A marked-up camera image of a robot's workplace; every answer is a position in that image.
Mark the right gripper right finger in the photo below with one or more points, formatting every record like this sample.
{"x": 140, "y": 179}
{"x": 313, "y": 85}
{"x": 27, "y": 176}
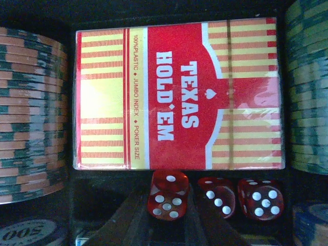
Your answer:
{"x": 217, "y": 230}

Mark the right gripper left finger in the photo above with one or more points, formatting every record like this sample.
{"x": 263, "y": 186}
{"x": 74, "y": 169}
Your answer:
{"x": 129, "y": 225}

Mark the red die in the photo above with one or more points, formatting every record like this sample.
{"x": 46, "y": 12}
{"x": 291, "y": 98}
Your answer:
{"x": 221, "y": 193}
{"x": 260, "y": 200}
{"x": 168, "y": 199}

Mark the aluminium poker case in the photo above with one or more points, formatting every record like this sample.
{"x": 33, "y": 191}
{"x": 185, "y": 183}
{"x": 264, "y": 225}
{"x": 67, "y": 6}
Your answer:
{"x": 91, "y": 197}

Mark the purple poker chip stack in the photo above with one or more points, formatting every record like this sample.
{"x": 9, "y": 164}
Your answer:
{"x": 34, "y": 231}

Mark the red playing card deck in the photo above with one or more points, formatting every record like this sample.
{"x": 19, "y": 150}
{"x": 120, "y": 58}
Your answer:
{"x": 196, "y": 96}

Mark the brown poker chip stack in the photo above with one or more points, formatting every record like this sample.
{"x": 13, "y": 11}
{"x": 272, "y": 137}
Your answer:
{"x": 34, "y": 115}

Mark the green poker chip stack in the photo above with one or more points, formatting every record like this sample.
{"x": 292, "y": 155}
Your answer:
{"x": 306, "y": 46}

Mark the blue playing card deck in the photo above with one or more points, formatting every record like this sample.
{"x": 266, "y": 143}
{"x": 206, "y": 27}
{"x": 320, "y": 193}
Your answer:
{"x": 251, "y": 239}

